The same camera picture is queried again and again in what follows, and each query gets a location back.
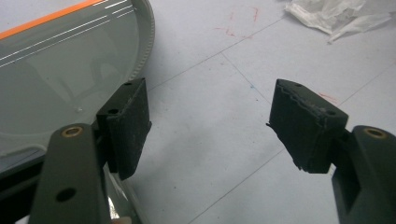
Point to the crumpled clear plastic bag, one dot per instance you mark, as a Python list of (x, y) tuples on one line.
[(327, 15)]

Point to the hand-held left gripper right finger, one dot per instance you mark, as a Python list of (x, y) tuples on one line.
[(306, 130)]

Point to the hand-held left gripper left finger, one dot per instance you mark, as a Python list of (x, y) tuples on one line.
[(124, 133)]

